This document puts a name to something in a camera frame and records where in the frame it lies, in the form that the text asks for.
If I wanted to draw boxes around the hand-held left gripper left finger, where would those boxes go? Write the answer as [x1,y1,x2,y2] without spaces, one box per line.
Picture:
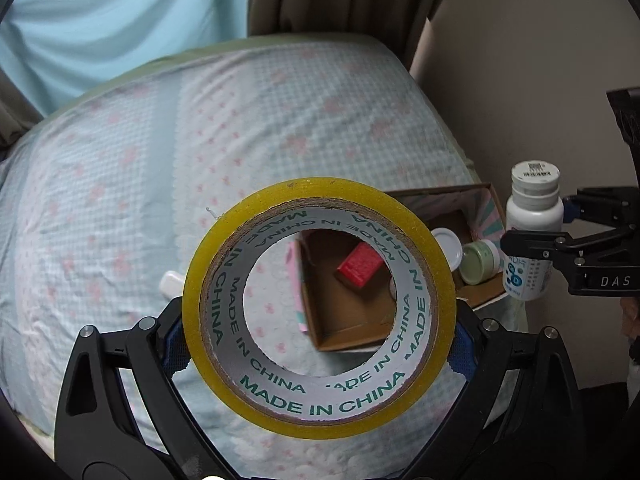
[55,297,236,480]

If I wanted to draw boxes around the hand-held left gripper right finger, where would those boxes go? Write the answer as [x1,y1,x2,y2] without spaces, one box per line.
[400,300,586,480]

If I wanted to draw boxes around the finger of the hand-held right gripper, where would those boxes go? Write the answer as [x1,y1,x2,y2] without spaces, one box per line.
[561,186,632,227]
[500,229,583,266]

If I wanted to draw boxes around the white plastic bottle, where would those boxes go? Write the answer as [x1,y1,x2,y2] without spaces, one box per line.
[502,160,565,302]

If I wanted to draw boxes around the green jar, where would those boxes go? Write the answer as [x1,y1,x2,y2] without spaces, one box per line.
[459,240,502,285]

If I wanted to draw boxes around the white round lid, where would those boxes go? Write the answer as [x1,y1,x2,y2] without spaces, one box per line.
[430,227,465,273]

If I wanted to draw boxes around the cardboard box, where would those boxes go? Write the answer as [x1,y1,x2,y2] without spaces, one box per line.
[287,183,507,353]

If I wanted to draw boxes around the red box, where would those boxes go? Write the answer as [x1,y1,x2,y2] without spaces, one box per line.
[336,241,385,288]

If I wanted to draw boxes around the yellow tape roll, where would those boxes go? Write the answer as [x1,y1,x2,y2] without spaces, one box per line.
[181,176,457,442]

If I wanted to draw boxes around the small white case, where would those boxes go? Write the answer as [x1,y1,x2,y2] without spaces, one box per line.
[160,270,185,298]

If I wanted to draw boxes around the floral light blue bed sheet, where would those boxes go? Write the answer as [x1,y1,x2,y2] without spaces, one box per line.
[0,35,531,480]

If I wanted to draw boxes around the pale green mattress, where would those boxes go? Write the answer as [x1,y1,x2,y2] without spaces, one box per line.
[42,31,478,186]

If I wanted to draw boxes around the light blue hanging cloth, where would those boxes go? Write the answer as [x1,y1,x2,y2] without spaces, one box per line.
[0,0,250,118]

